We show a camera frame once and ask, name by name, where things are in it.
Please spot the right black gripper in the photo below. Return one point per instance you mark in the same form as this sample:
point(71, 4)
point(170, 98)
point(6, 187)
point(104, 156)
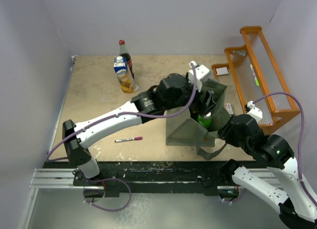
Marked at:
point(225, 133)

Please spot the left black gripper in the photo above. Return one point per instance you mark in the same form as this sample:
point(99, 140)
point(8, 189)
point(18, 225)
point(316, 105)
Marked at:
point(200, 106)

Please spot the green orange juice bottle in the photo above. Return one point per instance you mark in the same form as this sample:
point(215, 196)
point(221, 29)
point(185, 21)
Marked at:
point(205, 120)

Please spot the green canvas bag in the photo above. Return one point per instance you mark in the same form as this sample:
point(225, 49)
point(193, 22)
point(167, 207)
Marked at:
point(183, 130)

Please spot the blue juice carton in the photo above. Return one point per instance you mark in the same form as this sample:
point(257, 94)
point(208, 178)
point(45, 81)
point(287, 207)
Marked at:
point(123, 75)

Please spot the glass cola bottle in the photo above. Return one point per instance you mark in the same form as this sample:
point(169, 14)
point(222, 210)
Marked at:
point(124, 53)

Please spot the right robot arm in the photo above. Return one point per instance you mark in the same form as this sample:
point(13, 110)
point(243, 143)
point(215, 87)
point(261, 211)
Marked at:
point(296, 201)

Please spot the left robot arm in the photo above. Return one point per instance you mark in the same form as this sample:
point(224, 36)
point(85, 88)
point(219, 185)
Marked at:
point(172, 92)

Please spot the small red white packet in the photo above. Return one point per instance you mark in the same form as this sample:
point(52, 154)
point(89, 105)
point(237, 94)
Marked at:
point(229, 108)

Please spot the white red small box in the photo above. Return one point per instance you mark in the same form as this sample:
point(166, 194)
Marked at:
point(221, 71)

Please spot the orange wooden shelf rack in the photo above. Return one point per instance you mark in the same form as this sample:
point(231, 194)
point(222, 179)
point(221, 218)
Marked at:
point(271, 95)

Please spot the green marker on shelf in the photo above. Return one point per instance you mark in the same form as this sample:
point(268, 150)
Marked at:
point(254, 75)

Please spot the grey metal clip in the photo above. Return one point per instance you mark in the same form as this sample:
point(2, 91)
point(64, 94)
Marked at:
point(241, 53)

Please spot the purple marker pen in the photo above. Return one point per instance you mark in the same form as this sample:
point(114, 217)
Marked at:
point(128, 139)

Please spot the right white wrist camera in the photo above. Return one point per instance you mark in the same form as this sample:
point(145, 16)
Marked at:
point(253, 111)

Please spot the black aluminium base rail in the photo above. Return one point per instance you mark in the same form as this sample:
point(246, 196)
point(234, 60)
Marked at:
point(154, 177)

